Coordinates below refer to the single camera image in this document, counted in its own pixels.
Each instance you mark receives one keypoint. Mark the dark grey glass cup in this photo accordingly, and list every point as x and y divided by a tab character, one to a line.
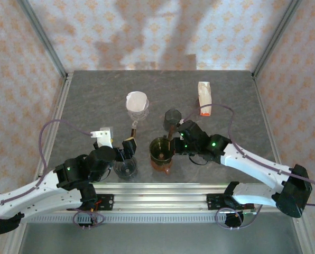
125	170

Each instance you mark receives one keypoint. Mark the dark green glass dripper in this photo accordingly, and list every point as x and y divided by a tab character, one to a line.
157	148

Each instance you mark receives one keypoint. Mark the orange glass server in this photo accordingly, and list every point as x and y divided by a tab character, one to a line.
161	169

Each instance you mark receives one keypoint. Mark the white paper coffee filter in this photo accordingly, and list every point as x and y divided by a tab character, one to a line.
136	101

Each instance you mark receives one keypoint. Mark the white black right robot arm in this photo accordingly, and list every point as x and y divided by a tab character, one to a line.
252	166

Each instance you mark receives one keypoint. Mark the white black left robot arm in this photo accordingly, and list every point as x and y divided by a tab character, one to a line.
28	195

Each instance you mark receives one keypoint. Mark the white coffee filter pack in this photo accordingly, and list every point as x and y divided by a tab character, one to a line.
205	99

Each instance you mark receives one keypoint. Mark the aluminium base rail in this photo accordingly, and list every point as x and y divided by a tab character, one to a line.
160	195

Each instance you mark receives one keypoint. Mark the aluminium table side rail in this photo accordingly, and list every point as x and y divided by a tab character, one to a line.
59	105
263	111

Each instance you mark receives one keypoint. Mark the aluminium frame post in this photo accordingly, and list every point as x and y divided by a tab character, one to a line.
276	34
41	34

